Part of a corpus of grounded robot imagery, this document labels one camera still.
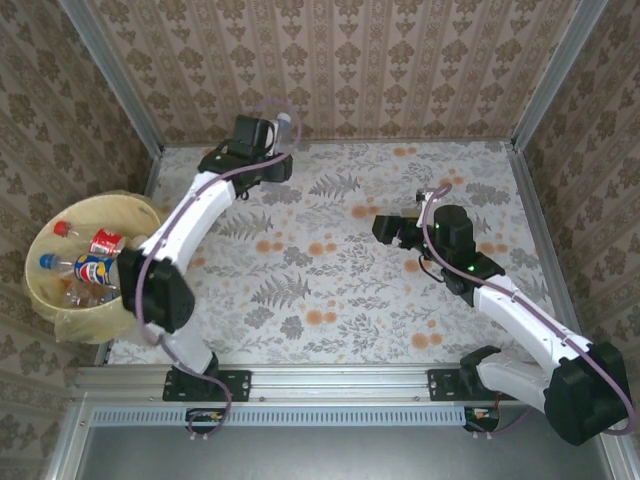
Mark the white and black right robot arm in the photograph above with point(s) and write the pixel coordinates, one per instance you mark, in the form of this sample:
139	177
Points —
530	320

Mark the beige round waste bin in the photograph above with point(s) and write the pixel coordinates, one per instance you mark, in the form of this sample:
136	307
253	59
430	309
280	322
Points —
125	205

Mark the grey metal sheet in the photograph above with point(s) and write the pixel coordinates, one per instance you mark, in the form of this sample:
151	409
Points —
350	452

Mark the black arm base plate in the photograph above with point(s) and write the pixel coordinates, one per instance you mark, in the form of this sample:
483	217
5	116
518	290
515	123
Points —
442	385
235	385

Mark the clear water bottle white cap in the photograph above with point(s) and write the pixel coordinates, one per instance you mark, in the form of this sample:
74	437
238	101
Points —
283	131

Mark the Coca-Cola bottle red cap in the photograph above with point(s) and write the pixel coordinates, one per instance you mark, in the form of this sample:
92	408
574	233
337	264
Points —
106	243

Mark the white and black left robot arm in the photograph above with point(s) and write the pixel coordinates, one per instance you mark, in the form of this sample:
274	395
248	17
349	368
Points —
200	215

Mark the Pepsi bottle blue cap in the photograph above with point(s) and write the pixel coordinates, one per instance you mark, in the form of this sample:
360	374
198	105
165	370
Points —
95	270

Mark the aluminium frame post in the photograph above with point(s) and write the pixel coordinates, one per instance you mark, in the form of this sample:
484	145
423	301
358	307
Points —
115	80
560	75

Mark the aluminium side frame rail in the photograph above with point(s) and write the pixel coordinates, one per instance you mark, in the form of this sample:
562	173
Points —
545	240
152	172

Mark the aluminium mounting rail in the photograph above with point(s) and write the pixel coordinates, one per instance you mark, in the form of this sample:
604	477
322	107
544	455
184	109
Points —
340	385

